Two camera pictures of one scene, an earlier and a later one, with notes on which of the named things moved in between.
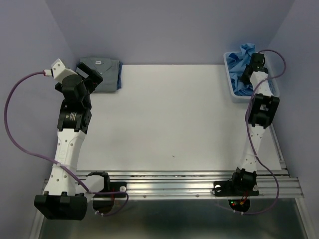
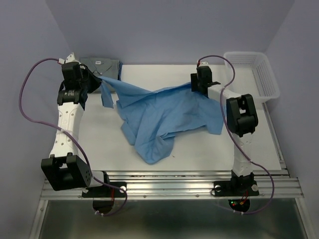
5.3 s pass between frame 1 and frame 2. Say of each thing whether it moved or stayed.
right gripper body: moved
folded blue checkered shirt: stayed
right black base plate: stayed
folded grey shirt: stayed
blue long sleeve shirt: moved
